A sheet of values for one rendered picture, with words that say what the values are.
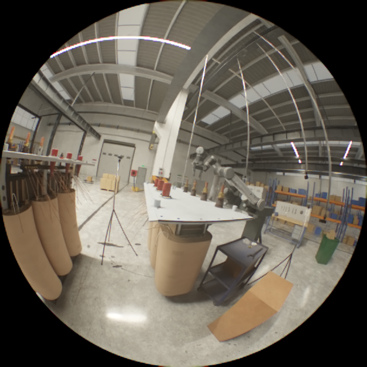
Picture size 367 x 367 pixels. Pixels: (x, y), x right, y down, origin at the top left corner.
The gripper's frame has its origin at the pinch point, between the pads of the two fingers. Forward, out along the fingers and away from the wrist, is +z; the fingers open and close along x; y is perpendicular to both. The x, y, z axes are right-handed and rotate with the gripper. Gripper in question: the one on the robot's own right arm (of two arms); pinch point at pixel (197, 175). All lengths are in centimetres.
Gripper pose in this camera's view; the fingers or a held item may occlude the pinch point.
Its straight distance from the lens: 145.1
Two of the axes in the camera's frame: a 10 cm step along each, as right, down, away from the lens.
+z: -1.9, 9.8, 0.3
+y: -4.2, -1.1, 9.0
